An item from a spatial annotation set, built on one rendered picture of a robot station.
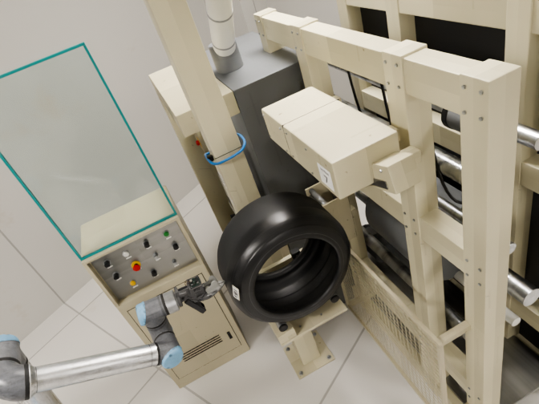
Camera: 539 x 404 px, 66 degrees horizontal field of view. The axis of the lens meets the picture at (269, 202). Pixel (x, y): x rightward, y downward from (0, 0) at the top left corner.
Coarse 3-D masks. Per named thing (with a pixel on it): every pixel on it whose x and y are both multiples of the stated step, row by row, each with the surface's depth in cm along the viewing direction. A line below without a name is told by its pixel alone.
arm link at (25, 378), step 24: (168, 336) 170; (72, 360) 149; (96, 360) 151; (120, 360) 155; (144, 360) 159; (168, 360) 163; (0, 384) 135; (24, 384) 136; (48, 384) 141; (72, 384) 147
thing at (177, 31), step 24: (144, 0) 150; (168, 0) 147; (168, 24) 150; (192, 24) 153; (168, 48) 154; (192, 48) 157; (192, 72) 161; (192, 96) 166; (216, 96) 169; (216, 120) 174; (216, 144) 179; (240, 144) 184; (240, 168) 189; (240, 192) 195; (264, 264) 221; (312, 336) 265; (312, 360) 277
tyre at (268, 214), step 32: (288, 192) 185; (256, 224) 169; (288, 224) 166; (320, 224) 171; (224, 256) 178; (256, 256) 165; (320, 256) 211; (256, 288) 208; (288, 288) 212; (320, 288) 203; (288, 320) 189
